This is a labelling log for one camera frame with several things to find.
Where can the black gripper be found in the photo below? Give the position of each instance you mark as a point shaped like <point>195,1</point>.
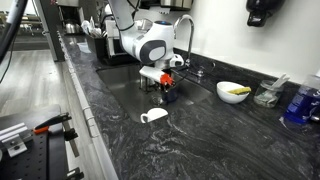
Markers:
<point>166,81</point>

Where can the dark blue metal cup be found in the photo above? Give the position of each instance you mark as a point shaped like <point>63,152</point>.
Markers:
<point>169,94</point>

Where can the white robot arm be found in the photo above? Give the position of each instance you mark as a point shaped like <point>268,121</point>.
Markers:
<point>153,48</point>

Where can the sink drain strainer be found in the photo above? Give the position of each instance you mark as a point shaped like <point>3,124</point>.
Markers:
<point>156,100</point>

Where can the glass french press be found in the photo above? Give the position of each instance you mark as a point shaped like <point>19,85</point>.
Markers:
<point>147,85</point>

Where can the stainless steel sink basin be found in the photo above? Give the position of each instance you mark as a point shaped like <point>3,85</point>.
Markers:
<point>124,81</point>

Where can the chrome gooseneck faucet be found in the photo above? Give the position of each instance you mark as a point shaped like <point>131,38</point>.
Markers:
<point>187,61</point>

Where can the white ceramic mug in sink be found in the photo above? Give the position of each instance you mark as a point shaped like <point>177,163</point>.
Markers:
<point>153,114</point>

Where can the white ceramic bowl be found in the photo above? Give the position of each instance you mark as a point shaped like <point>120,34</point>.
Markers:
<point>224,92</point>

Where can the black dish rack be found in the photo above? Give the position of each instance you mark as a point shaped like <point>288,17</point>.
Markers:
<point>107,50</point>

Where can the white rectangular plate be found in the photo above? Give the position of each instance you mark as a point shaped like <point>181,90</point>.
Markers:
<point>111,28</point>

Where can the yellow sponge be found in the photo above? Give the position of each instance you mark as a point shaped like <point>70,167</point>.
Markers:
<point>240,91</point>

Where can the glass jar with utensils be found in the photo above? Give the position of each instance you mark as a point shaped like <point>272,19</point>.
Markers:
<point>269,92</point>

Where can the metal kettle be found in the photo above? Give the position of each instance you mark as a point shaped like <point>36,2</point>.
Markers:
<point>72,27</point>

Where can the blue dish soap bottle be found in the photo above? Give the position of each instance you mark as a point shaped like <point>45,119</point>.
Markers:
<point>305,102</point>

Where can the black perforated mounting board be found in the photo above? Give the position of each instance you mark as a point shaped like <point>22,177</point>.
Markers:
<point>44,159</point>

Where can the black wall soap dispenser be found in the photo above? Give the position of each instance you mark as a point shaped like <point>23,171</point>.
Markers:
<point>261,10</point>

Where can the silver aluminium bracket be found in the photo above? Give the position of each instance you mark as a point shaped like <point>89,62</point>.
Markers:
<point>14,138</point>

